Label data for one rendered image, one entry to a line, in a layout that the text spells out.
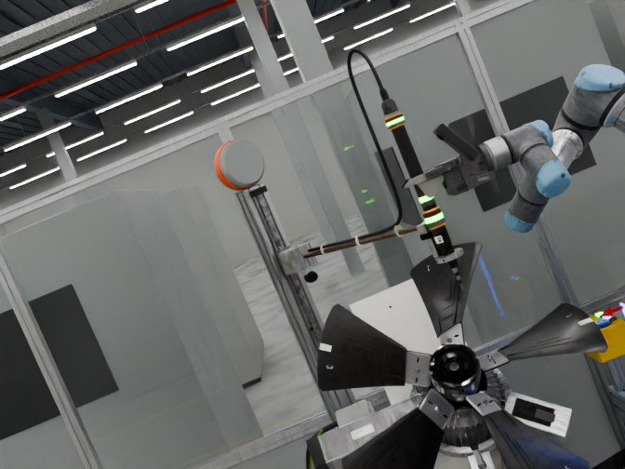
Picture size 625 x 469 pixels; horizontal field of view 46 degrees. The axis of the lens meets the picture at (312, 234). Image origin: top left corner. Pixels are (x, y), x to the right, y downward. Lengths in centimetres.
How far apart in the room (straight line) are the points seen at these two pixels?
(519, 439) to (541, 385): 92
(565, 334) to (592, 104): 60
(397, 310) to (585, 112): 75
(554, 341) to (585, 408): 93
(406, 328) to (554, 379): 72
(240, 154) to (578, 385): 139
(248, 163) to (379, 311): 61
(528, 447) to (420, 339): 52
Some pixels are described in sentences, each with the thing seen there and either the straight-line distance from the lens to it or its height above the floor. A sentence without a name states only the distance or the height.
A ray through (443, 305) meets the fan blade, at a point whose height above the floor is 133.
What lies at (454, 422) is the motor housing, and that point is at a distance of 193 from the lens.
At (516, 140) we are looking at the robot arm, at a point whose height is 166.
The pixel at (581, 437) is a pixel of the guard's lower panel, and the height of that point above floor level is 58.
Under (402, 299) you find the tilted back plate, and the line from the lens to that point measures 222.
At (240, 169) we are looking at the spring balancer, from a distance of 232.
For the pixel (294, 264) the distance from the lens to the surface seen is 225.
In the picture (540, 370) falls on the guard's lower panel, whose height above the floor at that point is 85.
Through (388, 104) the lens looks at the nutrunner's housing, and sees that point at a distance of 177.
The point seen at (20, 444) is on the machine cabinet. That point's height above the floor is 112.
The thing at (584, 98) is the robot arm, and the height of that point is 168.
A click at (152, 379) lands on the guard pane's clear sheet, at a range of 262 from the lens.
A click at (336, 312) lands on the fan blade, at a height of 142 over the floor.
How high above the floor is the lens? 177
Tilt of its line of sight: 4 degrees down
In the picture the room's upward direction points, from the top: 23 degrees counter-clockwise
